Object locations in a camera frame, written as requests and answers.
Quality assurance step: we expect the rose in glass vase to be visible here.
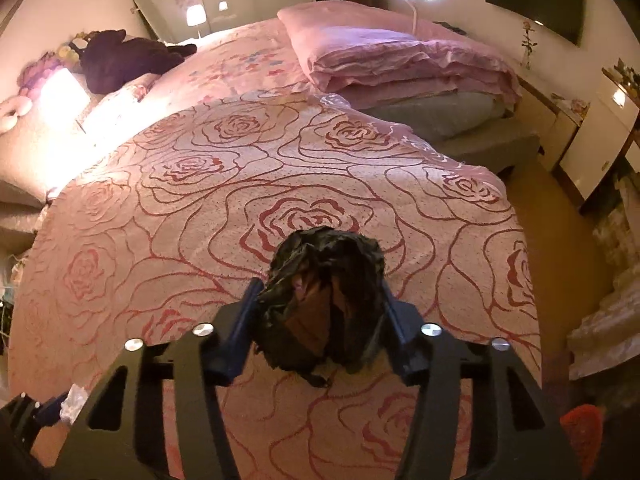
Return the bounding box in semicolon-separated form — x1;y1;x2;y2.
521;21;537;70

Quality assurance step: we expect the low white tv desk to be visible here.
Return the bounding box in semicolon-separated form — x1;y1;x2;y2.
515;68;584;172

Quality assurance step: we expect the pink ring plush toy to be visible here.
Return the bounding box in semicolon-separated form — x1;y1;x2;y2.
0;96;32;134

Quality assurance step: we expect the large black wrapper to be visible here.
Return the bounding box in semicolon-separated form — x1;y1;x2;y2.
254;226;386;388

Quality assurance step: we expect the white dresser cabinet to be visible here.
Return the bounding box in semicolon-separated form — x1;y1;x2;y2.
560;68;639;200

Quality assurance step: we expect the dark purple plush toy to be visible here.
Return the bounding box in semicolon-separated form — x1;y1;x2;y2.
68;29;198;94

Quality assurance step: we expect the grey bed frame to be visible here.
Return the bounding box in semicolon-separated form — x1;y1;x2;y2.
433;117;540;176

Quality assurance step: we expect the pink rose pattern bedspread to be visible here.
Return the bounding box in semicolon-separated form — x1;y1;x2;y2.
6;16;544;480

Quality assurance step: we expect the grey mattress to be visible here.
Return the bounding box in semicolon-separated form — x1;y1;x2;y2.
364;92;506;143

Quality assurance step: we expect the bedside glowing lamp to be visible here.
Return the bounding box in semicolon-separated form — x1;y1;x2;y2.
186;4;207;27

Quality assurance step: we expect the folded pink quilt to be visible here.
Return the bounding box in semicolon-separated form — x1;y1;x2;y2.
278;0;521;108

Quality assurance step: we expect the white tissue paper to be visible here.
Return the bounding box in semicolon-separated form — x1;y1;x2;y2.
60;384;89;426

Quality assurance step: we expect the red plastic waste basket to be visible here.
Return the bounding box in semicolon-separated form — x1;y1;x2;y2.
560;404;603;479

